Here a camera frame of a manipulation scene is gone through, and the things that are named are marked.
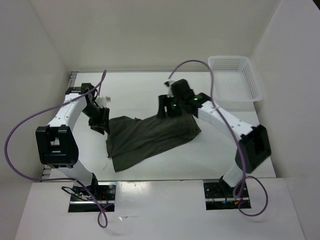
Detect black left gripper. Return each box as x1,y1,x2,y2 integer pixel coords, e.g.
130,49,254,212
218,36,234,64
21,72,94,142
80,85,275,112
82,103,111,136

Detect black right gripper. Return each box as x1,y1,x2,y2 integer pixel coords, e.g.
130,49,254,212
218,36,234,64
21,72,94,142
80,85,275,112
156,93,185,119

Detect olive green shorts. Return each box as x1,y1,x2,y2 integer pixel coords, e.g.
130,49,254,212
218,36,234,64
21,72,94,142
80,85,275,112
106,112,201,173

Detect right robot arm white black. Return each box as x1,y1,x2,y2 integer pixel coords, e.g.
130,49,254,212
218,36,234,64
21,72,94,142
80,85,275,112
157,79,272,197

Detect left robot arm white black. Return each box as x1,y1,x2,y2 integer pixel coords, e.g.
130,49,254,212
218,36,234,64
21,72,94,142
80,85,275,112
35,83,110,200

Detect white perforated plastic basket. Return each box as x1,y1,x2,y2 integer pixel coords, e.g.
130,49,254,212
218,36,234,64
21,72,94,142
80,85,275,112
207,55,263,103

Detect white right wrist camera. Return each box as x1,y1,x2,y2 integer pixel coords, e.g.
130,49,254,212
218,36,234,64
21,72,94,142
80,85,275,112
164,80,175,98

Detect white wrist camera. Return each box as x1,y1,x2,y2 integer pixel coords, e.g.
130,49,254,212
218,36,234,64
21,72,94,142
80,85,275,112
95,96,111,108
164,80,175,98

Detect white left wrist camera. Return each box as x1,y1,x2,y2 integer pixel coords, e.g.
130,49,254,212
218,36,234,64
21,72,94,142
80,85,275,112
95,96,111,108

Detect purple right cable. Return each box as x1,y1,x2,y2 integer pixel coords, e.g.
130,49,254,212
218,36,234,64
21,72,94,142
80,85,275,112
168,59,270,216

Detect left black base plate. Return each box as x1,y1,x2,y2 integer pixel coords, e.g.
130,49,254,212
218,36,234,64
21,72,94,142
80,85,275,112
61,182,117,213

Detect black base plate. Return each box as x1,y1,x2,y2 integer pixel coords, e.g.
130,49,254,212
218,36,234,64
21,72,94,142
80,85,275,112
61,182,117,213
203,179,251,211

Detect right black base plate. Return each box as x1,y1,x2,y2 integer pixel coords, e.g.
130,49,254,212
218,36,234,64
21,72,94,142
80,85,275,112
203,179,251,211

